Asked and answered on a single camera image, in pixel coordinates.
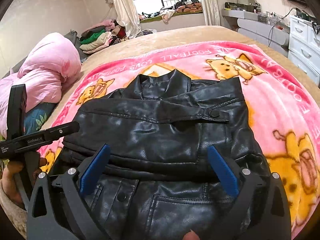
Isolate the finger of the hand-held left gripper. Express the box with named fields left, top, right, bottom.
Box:
left=42, top=121, right=81, bottom=143

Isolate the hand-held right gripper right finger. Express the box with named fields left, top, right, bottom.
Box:
left=207, top=145, right=292, bottom=240

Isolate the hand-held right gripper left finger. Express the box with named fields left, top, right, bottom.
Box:
left=26, top=144, right=112, bottom=240

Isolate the black leather jacket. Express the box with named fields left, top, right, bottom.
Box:
left=49, top=69, right=272, bottom=240

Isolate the pile of folded clothes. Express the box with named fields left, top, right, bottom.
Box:
left=79, top=19, right=129, bottom=54

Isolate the heap of clothes on sill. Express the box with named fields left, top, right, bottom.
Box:
left=137, top=0, right=203, bottom=23

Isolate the person's left hand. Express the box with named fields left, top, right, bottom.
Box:
left=0, top=156, right=48, bottom=205

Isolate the person's right hand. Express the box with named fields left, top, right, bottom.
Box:
left=184, top=229, right=199, bottom=240

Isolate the blue floral pillow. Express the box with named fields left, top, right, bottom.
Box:
left=24, top=102, right=57, bottom=135

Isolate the pink quilt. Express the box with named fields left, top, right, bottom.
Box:
left=0, top=32, right=82, bottom=138

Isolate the pink cartoon printed blanket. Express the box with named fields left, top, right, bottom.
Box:
left=37, top=41, right=320, bottom=239

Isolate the cream curtain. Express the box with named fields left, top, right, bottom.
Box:
left=105, top=0, right=142, bottom=39
left=197, top=0, right=220, bottom=26

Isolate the bed with tan sheet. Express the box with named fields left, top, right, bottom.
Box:
left=0, top=25, right=320, bottom=238

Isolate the grey dressing table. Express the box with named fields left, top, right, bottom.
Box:
left=221, top=7, right=290, bottom=58

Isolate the white drawer cabinet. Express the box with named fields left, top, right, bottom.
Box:
left=287, top=15, right=320, bottom=85

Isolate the clutter of small bottles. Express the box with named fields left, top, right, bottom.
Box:
left=224, top=2, right=290, bottom=25

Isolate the black cable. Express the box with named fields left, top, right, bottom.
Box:
left=268, top=7, right=298, bottom=47

